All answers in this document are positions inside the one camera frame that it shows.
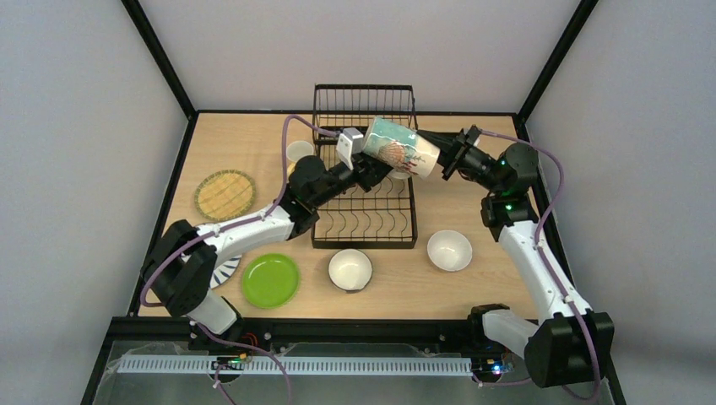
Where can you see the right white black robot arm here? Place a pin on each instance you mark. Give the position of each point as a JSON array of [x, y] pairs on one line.
[[570, 343]]

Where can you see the plain white bowl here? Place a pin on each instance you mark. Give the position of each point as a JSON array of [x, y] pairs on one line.
[[449, 250]]

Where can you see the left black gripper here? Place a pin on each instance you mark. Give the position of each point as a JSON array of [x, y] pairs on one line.
[[368, 170]]

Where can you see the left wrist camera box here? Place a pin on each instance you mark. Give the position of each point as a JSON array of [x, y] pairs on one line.
[[350, 141]]

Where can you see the woven bamboo plate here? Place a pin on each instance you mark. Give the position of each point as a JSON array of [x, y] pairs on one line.
[[225, 195]]

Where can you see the blue striped white plate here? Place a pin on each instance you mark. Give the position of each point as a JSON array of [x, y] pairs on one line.
[[223, 272]]

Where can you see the yellow ceramic mug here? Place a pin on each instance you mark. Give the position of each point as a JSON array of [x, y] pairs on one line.
[[296, 151]]

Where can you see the green plastic plate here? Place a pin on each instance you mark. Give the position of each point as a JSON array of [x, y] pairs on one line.
[[270, 281]]

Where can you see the black rimmed white bowl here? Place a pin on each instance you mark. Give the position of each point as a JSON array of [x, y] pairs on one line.
[[350, 270]]

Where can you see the white slotted cable duct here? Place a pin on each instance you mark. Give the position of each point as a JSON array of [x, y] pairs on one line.
[[205, 365]]

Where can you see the black wire dish rack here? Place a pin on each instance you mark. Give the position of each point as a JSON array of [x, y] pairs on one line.
[[385, 216]]

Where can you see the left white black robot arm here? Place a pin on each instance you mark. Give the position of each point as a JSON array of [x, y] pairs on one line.
[[179, 268]]

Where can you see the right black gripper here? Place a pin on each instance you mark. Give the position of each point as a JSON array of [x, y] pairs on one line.
[[458, 152]]

